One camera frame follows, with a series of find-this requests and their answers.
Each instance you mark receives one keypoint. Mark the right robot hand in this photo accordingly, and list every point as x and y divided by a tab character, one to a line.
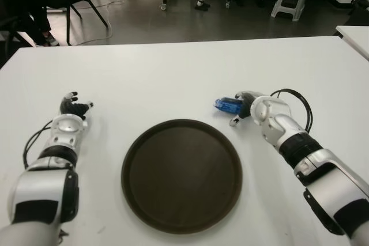
247	107

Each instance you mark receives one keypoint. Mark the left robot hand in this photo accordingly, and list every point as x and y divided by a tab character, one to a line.
72	108

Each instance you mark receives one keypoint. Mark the blue Oreo cookie package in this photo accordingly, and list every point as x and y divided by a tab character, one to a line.
226	105

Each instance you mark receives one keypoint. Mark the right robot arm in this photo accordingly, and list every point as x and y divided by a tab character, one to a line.
331	177

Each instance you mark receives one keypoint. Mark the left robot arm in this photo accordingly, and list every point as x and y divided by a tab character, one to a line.
43	188

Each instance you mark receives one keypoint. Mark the round dark brown tray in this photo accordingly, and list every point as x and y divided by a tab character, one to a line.
181	177

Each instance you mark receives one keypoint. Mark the seated person in black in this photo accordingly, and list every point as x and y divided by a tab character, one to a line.
26	4

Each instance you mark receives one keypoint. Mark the black office chair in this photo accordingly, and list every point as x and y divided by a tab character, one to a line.
360	9

